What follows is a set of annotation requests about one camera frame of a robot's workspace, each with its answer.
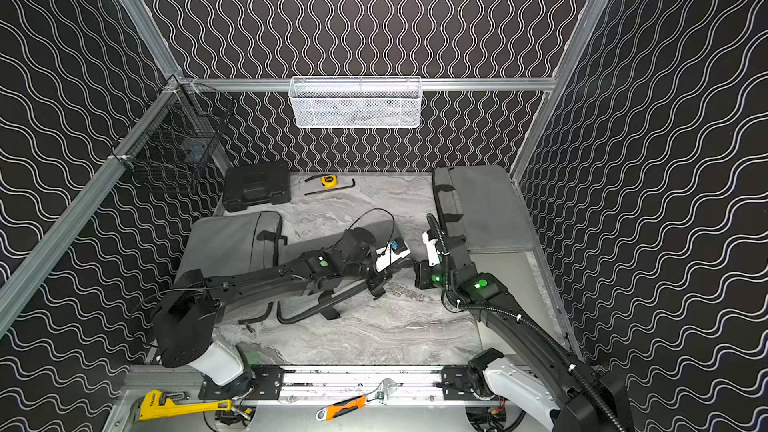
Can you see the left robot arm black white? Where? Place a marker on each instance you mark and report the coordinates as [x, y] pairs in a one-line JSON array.
[[186, 316]]

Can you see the black plastic tool case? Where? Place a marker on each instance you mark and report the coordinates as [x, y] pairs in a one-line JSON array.
[[256, 184]]

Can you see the orange adjustable wrench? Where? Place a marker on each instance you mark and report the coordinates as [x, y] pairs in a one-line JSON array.
[[380, 394]]

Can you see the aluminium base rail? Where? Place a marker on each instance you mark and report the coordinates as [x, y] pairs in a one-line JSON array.
[[317, 385]]

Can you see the grey zippered laptop bag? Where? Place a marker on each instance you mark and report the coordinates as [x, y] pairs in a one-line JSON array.
[[480, 204]]

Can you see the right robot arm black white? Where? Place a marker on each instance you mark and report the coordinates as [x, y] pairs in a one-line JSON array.
[[551, 385]]

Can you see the yellow tape measure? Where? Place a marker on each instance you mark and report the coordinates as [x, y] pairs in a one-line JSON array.
[[327, 181]]

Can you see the black hex key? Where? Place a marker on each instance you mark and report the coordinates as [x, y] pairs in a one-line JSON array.
[[320, 190]]

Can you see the white wire mesh basket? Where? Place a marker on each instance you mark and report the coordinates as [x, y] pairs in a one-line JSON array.
[[356, 102]]

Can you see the black wire basket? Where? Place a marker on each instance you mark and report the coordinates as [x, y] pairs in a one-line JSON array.
[[177, 150]]

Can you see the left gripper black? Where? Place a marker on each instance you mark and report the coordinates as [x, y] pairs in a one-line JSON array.
[[377, 276]]

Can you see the yellow pipe wrench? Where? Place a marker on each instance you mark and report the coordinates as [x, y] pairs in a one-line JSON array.
[[158, 404]]

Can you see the silver laptop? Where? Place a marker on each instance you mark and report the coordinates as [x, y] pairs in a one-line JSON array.
[[520, 273]]

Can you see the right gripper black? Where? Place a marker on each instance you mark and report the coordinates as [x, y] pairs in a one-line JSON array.
[[425, 267]]

